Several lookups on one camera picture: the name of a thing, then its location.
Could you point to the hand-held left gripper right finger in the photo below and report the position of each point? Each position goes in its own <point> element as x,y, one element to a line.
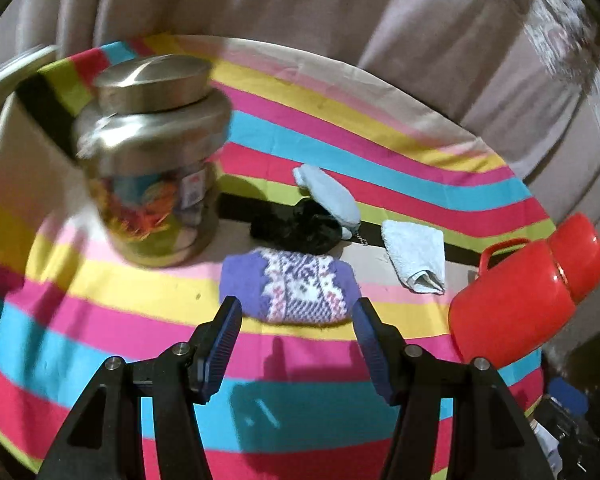
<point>375,345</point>

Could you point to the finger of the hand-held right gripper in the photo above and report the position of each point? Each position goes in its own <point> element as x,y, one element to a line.
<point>567,392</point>

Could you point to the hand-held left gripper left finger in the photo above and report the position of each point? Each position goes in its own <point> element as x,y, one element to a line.
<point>220,345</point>

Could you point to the purple patterned knit sock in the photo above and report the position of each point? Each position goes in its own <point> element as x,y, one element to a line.
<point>290,285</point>

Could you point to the colourful striped tablecloth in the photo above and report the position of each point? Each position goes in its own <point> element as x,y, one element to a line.
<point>300,400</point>

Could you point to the light blue grey sock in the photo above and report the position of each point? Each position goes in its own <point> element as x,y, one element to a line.
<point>412,250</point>

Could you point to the red thermos flask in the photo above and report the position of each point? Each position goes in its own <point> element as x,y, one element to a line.
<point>510,305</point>

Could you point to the black fluffy cloth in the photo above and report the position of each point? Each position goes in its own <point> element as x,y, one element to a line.
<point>290,230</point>

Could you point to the clear jar with metal lid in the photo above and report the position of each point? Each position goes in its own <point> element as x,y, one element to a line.
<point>150,135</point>

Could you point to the beige curtain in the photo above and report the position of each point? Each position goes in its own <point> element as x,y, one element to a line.
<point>330,10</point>

